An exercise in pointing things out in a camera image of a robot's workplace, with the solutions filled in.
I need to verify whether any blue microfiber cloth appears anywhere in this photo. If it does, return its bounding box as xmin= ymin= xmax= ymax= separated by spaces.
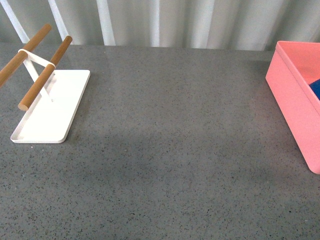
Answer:
xmin=309 ymin=79 xmax=320 ymax=100

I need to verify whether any white towel rack stand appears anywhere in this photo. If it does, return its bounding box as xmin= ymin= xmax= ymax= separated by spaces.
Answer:
xmin=0 ymin=24 xmax=91 ymax=144

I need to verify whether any pink plastic storage box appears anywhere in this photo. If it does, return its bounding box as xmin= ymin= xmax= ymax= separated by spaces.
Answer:
xmin=265 ymin=41 xmax=320 ymax=174

